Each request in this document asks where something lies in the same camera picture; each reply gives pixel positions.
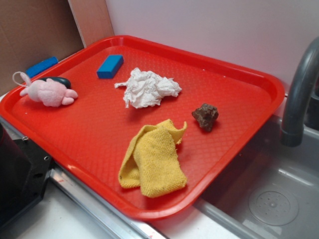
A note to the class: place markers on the blue rectangular block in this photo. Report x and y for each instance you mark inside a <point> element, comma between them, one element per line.
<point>110,67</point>

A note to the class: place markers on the black oval object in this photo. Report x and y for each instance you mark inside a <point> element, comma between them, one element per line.
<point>61,80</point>

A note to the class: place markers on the pink plush toy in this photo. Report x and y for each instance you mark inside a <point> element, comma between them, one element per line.
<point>49,92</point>

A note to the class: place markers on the red plastic tray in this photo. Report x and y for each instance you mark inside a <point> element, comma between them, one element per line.
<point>90,137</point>

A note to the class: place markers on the blue cylindrical handle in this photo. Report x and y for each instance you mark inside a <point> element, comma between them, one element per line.
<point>41,66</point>

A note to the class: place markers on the grey toy sink basin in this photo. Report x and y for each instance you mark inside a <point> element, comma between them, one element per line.
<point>268,191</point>

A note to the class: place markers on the grey faucet spout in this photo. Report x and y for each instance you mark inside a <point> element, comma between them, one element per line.
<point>302,105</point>

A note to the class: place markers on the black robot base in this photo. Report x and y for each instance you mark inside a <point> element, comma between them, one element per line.
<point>24,171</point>

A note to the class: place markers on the yellow knitted cloth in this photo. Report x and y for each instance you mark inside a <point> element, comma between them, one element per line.
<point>151,161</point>

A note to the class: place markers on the crumpled white paper towel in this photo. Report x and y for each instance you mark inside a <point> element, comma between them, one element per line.
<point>147,89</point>

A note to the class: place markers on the brown rock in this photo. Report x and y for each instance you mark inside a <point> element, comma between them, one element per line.
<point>206,115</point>

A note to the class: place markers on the brown cardboard panel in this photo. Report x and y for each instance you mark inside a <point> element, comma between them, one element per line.
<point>34,30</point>

